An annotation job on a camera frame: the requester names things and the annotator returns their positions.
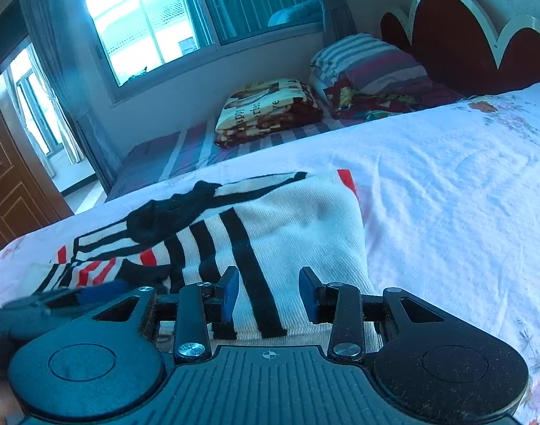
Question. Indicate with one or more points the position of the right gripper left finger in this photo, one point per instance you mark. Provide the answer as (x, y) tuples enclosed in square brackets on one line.
[(193, 308)]

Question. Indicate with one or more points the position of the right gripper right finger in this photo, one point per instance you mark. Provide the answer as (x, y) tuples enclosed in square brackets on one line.
[(355, 318)]

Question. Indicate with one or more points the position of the striped knit sweater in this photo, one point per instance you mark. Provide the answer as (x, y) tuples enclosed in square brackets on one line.
[(267, 227)]

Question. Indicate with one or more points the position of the brown wooden door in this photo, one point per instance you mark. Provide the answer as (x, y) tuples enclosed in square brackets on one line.
[(28, 199)]

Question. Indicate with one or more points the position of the striped purple mattress sheet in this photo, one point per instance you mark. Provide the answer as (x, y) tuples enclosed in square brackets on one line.
[(188, 150)]

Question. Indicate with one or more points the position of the floral white bed sheet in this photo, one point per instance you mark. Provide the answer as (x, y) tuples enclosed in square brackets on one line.
[(450, 201)]

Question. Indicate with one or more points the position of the folded patterned blanket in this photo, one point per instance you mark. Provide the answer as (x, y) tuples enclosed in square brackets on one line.
[(265, 108)]

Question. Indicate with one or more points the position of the striped pillow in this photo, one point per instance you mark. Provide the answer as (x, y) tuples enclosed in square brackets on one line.
[(364, 65)]

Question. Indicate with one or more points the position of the red white headboard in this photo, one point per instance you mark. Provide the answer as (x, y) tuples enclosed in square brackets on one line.
[(459, 46)]

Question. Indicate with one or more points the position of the grey curtain right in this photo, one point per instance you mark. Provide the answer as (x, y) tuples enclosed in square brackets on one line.
[(336, 0)]

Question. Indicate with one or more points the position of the window with frame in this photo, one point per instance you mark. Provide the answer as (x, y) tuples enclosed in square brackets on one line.
[(140, 43)]

